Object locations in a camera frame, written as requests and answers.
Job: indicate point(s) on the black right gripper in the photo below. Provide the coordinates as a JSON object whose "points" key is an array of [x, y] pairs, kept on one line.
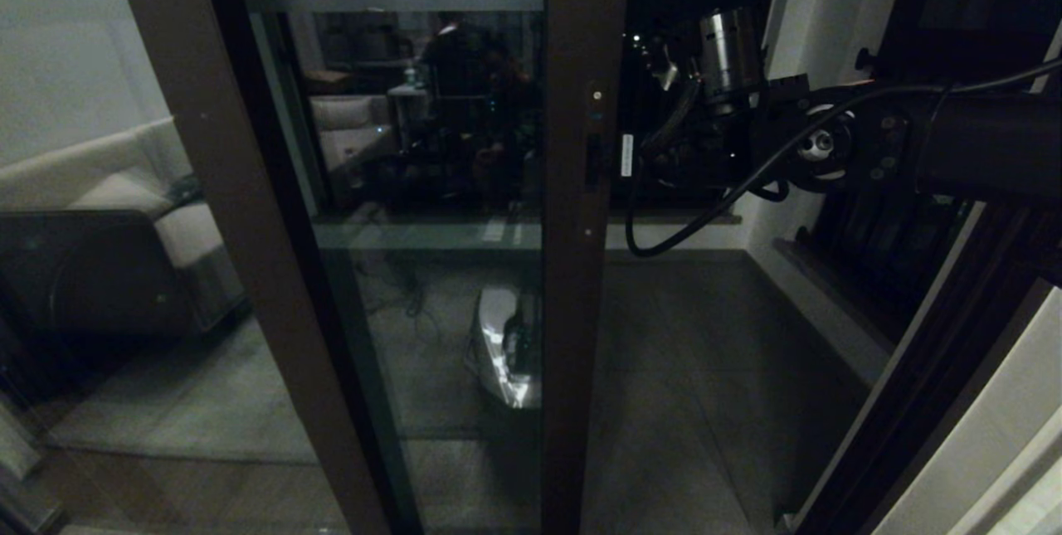
{"points": [[705, 149]]}

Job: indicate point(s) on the brown framed sliding glass door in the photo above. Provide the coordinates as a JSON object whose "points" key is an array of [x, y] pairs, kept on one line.
{"points": [[572, 352]]}

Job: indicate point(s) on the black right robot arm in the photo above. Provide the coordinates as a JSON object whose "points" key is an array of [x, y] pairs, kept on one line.
{"points": [[979, 145]]}

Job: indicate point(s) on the black metal balcony railing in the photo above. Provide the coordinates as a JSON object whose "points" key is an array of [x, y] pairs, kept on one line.
{"points": [[640, 87]]}

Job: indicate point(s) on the silver right wrist cylinder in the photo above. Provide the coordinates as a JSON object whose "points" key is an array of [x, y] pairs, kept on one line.
{"points": [[730, 54]]}

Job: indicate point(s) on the short stone window sill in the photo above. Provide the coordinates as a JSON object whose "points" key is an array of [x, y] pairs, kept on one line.
{"points": [[830, 290]]}

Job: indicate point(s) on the brown framed fixed glass panel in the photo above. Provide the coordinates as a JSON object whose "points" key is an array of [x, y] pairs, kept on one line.
{"points": [[286, 311]]}

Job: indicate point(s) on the dark brown door jamb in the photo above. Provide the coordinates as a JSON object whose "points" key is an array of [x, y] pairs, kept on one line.
{"points": [[937, 369]]}

